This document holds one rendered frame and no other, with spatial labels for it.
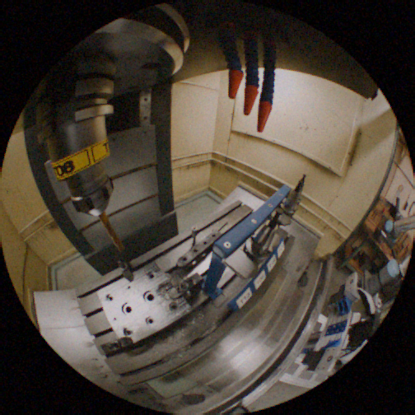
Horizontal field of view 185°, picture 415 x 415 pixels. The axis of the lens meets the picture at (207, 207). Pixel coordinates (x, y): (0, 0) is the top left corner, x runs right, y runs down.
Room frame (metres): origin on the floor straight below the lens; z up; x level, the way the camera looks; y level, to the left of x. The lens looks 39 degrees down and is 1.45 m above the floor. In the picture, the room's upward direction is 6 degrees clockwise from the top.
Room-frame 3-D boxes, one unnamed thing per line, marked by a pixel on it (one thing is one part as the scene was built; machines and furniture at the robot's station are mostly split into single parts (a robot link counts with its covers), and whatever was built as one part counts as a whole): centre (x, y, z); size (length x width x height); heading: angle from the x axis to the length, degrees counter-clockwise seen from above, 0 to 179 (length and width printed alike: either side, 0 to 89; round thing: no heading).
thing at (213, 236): (0.32, 0.01, 0.93); 0.26 x 0.05 x 0.06; 142
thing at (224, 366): (-0.06, -0.33, 0.70); 0.90 x 0.30 x 0.16; 137
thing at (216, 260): (0.16, -0.04, 1.05); 0.10 x 0.05 x 0.30; 47
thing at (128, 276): (0.14, 0.29, 0.97); 0.13 x 0.03 x 0.15; 47
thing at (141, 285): (0.03, 0.19, 0.96); 0.29 x 0.23 x 0.05; 137
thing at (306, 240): (0.53, -0.35, 0.75); 0.89 x 0.70 x 0.26; 47
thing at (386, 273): (-0.10, -1.08, 1.20); 0.13 x 0.12 x 0.14; 62
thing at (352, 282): (-0.10, -1.07, 0.95); 0.40 x 0.13 x 0.09; 48
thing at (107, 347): (-0.16, 0.23, 0.97); 0.13 x 0.03 x 0.15; 137
